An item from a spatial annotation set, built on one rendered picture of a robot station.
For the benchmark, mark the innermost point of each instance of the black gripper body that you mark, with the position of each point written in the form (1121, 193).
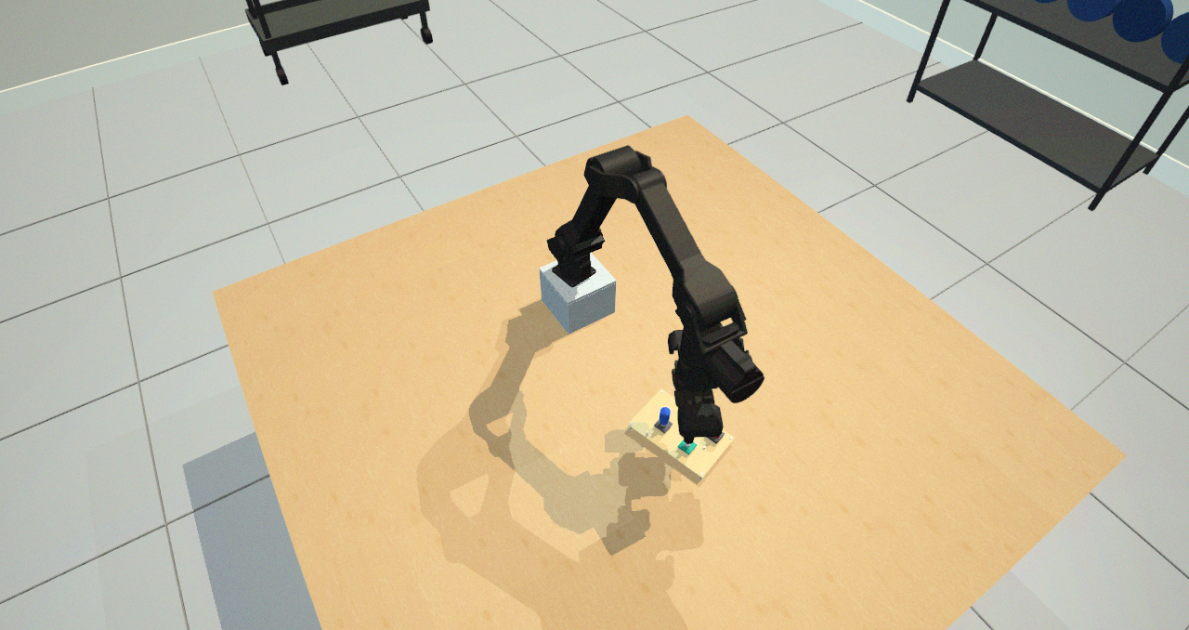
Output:
(698, 418)

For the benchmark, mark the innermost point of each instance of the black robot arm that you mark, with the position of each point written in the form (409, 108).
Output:
(701, 291)

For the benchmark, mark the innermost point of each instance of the pale yellow circuit board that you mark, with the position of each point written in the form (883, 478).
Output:
(658, 422)

